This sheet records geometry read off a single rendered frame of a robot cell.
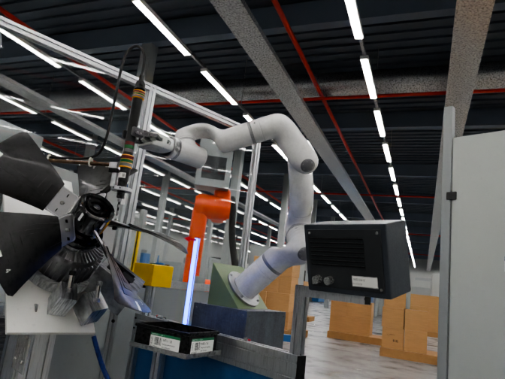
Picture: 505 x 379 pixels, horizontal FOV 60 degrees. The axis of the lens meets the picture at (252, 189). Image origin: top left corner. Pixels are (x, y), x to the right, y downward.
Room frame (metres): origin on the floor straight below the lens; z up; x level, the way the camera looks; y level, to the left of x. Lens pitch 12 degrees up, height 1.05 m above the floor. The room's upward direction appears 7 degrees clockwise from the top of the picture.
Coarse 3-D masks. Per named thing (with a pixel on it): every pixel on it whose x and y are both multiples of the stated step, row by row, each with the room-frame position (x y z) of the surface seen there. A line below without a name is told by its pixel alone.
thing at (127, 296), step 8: (104, 248) 1.31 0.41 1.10; (112, 256) 1.40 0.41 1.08; (112, 264) 1.29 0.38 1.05; (112, 272) 1.26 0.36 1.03; (120, 272) 1.32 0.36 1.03; (112, 280) 1.24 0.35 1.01; (120, 280) 1.28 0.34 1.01; (120, 288) 1.26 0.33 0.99; (128, 288) 1.31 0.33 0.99; (120, 296) 1.23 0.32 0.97; (128, 296) 1.28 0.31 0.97; (136, 296) 1.35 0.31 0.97; (120, 304) 1.22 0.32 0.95; (128, 304) 1.25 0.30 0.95; (136, 304) 1.31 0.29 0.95; (144, 304) 1.40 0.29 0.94; (144, 312) 1.34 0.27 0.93
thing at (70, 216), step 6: (66, 216) 1.31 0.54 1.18; (72, 216) 1.33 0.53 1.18; (60, 222) 1.29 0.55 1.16; (72, 222) 1.34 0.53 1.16; (60, 228) 1.30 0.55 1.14; (72, 228) 1.34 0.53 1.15; (66, 234) 1.33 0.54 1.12; (72, 234) 1.35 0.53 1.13; (66, 240) 1.33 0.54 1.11; (72, 240) 1.36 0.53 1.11
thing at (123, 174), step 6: (138, 84) 1.45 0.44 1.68; (144, 84) 1.46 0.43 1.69; (144, 90) 1.48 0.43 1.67; (120, 168) 1.45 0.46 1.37; (126, 168) 1.45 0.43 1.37; (120, 174) 1.45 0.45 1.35; (126, 174) 1.45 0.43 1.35; (120, 180) 1.45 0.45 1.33; (126, 180) 1.46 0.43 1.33; (126, 186) 1.47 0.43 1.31; (120, 192) 1.45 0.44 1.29; (120, 198) 1.46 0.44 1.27
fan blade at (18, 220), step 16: (0, 224) 1.13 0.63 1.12; (16, 224) 1.16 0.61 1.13; (32, 224) 1.20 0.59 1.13; (48, 224) 1.25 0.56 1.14; (0, 240) 1.13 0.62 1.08; (16, 240) 1.16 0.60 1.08; (32, 240) 1.20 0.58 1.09; (48, 240) 1.26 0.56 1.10; (16, 256) 1.16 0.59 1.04; (32, 256) 1.21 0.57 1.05; (48, 256) 1.27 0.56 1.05; (0, 272) 1.12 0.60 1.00; (16, 272) 1.17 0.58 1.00; (32, 272) 1.22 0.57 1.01; (16, 288) 1.17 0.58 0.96
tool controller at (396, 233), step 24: (312, 240) 1.24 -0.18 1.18; (336, 240) 1.18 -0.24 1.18; (360, 240) 1.12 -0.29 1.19; (384, 240) 1.08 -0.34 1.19; (312, 264) 1.25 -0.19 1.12; (336, 264) 1.19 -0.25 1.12; (360, 264) 1.14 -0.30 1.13; (384, 264) 1.09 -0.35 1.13; (408, 264) 1.15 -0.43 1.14; (312, 288) 1.27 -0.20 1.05; (336, 288) 1.21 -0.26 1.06; (360, 288) 1.15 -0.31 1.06; (384, 288) 1.10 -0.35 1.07; (408, 288) 1.16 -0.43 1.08
